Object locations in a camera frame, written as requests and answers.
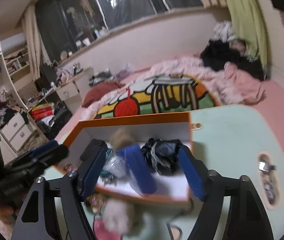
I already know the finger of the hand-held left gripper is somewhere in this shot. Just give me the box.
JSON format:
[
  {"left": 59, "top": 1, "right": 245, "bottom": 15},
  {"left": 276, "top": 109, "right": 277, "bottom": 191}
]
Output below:
[
  {"left": 3, "top": 160, "right": 57, "bottom": 180},
  {"left": 29, "top": 139, "right": 69, "bottom": 166}
]

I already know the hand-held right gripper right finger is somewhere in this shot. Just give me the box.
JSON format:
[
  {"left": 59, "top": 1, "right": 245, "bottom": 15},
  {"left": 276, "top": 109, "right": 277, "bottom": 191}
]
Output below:
[{"left": 178, "top": 145, "right": 275, "bottom": 240}]

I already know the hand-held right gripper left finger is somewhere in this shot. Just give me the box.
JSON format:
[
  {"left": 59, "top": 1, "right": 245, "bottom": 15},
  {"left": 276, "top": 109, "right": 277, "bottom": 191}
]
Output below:
[{"left": 10, "top": 139, "right": 108, "bottom": 240}]

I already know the clear bubble wrap bag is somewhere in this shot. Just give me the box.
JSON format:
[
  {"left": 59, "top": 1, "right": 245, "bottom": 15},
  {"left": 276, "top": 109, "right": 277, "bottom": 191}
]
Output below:
[{"left": 103, "top": 155, "right": 130, "bottom": 180}]

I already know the brown fluffy plush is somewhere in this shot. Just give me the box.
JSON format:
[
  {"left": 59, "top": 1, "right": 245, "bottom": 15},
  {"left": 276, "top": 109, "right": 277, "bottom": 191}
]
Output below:
[{"left": 110, "top": 128, "right": 135, "bottom": 150}]

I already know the blue cylinder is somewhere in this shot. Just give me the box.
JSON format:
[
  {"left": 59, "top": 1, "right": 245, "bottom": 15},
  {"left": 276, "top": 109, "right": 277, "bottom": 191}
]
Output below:
[{"left": 115, "top": 144, "right": 158, "bottom": 195}]

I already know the white fluffy plush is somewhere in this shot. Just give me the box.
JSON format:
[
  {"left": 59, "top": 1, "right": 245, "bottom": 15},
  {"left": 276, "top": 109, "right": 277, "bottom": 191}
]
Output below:
[{"left": 102, "top": 200, "right": 144, "bottom": 233}]

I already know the orange cardboard box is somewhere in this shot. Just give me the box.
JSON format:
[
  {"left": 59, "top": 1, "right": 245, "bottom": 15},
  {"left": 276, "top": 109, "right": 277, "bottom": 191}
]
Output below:
[{"left": 54, "top": 112, "right": 195, "bottom": 204}]

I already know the mint cartoon desktop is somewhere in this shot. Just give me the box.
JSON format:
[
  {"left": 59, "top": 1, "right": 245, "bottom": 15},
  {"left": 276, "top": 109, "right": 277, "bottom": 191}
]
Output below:
[{"left": 39, "top": 104, "right": 284, "bottom": 240}]

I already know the white drawer cabinet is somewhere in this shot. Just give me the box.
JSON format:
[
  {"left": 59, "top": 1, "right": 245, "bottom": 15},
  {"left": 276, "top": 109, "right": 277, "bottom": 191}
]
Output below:
[{"left": 0, "top": 112, "right": 36, "bottom": 150}]

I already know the large black bag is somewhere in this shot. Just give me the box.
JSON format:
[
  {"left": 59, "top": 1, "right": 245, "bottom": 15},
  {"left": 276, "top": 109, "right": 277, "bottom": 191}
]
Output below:
[{"left": 35, "top": 102, "right": 73, "bottom": 140}]

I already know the red cardboard box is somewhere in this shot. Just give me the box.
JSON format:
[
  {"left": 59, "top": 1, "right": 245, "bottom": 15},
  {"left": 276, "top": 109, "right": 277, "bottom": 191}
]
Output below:
[{"left": 30, "top": 105, "right": 55, "bottom": 119}]

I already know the white drawer desk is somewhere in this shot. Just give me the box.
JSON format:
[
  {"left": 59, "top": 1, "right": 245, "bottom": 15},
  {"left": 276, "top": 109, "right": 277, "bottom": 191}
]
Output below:
[{"left": 27, "top": 66, "right": 95, "bottom": 103}]

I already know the small metal clip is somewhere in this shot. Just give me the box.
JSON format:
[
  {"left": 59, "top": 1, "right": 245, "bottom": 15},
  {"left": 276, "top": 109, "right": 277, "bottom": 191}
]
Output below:
[{"left": 258, "top": 161, "right": 277, "bottom": 172}]

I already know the black monitor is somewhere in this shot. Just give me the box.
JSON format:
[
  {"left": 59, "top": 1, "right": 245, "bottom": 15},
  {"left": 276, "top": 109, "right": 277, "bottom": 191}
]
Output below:
[{"left": 39, "top": 64, "right": 57, "bottom": 90}]

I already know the dark red pillow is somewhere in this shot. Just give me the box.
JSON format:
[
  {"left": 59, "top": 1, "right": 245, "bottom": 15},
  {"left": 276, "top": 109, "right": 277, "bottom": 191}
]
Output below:
[{"left": 82, "top": 82, "right": 120, "bottom": 108}]

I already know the white bookshelf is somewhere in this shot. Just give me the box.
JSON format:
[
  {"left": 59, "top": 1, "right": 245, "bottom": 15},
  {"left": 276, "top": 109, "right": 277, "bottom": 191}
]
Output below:
[{"left": 0, "top": 32, "right": 31, "bottom": 90}]

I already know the cartoon printed blanket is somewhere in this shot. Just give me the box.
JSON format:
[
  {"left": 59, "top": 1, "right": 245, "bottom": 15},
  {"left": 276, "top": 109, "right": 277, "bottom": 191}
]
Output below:
[{"left": 93, "top": 74, "right": 219, "bottom": 119}]

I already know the pink floral quilt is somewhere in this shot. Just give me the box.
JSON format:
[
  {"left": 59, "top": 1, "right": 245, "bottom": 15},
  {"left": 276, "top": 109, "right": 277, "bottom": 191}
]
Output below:
[{"left": 82, "top": 56, "right": 266, "bottom": 120}]

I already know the beige curtain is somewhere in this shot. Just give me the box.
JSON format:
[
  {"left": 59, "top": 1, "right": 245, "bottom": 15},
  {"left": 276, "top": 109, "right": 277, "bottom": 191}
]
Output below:
[{"left": 23, "top": 5, "right": 50, "bottom": 65}]

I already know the pink bed sheet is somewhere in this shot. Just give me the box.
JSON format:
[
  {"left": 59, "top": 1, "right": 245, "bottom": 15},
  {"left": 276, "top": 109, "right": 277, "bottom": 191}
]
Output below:
[{"left": 57, "top": 66, "right": 284, "bottom": 140}]

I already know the pile of black clothes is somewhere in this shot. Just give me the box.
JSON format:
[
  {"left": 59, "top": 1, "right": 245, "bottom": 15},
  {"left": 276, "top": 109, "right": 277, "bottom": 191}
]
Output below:
[{"left": 201, "top": 40, "right": 265, "bottom": 80}]

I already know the dark glass window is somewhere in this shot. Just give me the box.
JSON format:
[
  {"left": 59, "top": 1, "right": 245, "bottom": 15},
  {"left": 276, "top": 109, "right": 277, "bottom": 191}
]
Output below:
[{"left": 35, "top": 0, "right": 205, "bottom": 55}]

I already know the pile of white clothes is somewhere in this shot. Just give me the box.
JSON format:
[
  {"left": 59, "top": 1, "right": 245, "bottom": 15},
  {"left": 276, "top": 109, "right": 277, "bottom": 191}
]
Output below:
[{"left": 213, "top": 21, "right": 237, "bottom": 42}]

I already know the green hanging cloth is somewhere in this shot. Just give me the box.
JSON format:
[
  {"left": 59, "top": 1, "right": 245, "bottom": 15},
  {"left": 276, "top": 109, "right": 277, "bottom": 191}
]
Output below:
[{"left": 218, "top": 0, "right": 269, "bottom": 67}]

